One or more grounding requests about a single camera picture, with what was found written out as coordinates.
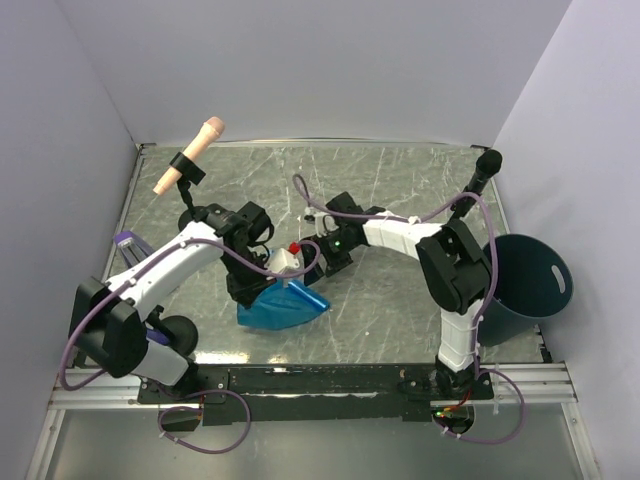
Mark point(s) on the purple microphone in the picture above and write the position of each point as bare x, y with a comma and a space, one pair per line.
157, 337

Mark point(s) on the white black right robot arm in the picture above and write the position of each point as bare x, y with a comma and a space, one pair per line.
456, 271

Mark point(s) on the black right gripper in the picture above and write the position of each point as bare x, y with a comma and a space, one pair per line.
333, 265

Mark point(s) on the aluminium rail frame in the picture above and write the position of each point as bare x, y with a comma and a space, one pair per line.
534, 383

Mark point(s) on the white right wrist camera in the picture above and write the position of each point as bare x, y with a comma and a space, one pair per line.
323, 223

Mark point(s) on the black microphone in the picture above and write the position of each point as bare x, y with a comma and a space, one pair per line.
487, 166

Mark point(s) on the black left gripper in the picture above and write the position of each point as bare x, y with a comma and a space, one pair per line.
245, 294

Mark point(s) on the black right mic stand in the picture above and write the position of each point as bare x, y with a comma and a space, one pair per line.
468, 199

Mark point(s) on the beige microphone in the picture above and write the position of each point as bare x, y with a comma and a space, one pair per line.
210, 131

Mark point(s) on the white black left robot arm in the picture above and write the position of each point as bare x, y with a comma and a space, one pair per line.
108, 317

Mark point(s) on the dark blue trash bin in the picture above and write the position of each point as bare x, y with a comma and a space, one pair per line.
534, 284

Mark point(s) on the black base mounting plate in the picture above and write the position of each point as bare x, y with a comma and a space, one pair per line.
236, 408

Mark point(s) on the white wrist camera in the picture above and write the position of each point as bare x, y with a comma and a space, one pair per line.
283, 264
323, 223

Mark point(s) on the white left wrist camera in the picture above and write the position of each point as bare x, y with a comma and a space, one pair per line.
283, 264

